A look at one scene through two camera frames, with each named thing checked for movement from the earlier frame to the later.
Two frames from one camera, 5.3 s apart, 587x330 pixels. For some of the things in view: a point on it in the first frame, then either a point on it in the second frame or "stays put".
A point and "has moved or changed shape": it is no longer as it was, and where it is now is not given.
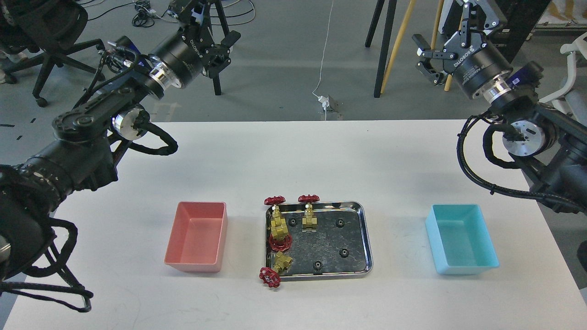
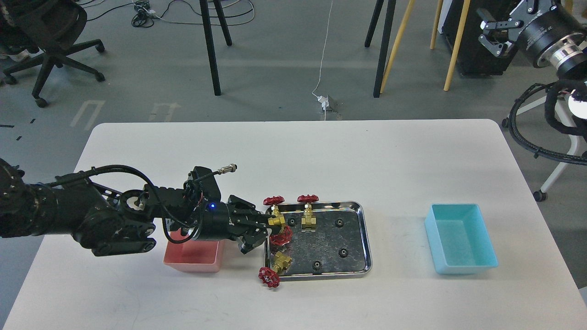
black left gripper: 191,51 -> 214,220
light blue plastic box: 460,239 stays put
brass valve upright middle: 309,221 stays put
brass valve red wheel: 281,245 has moved or changed shape
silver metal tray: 341,248 stays put
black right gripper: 473,62 -> 556,38
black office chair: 51,27 stays put
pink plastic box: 196,236 stays put
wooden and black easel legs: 384,64 stays put
